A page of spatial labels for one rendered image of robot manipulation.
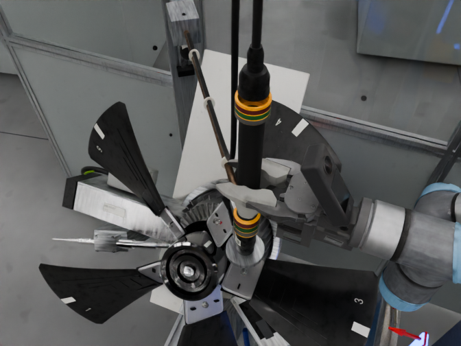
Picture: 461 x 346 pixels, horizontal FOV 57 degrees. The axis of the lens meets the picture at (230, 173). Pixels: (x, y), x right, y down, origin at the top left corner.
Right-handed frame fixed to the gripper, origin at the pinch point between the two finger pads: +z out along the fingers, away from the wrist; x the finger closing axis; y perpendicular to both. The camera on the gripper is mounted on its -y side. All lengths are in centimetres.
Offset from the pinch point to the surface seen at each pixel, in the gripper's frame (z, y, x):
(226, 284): -0.8, 30.1, -3.6
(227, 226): 2.1, 22.4, 4.4
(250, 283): -5.1, 30.6, -1.4
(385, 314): -38, 63, 18
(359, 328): -27.1, 32.5, -1.6
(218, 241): 2.9, 24.3, 1.6
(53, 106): 113, 84, 70
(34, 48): 110, 53, 70
